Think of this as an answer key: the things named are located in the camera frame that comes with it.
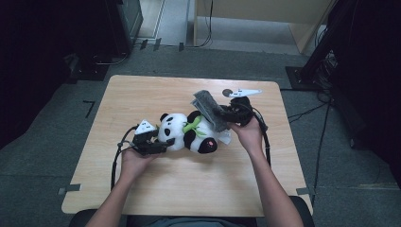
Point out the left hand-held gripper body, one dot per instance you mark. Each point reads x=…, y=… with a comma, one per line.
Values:
x=143, y=138

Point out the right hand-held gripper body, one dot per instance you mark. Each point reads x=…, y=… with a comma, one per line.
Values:
x=241, y=110

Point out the grey cloth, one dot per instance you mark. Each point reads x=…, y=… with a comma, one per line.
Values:
x=209, y=110

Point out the panda plush toy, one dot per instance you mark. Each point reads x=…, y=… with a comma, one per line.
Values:
x=179, y=132

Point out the person's left hand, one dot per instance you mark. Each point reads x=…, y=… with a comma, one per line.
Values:
x=135, y=164

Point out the person's right hand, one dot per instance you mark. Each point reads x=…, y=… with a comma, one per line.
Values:
x=250, y=135

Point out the person's torso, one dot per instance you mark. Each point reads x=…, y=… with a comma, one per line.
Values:
x=189, y=223

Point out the grey floor tape piece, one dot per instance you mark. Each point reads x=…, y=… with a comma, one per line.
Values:
x=304, y=191
x=69, y=189

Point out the black metal stand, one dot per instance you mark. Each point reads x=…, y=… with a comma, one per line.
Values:
x=315, y=53

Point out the light wooden furniture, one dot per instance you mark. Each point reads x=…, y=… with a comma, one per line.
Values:
x=252, y=8

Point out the dark cabinet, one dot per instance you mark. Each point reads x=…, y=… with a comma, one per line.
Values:
x=126, y=22

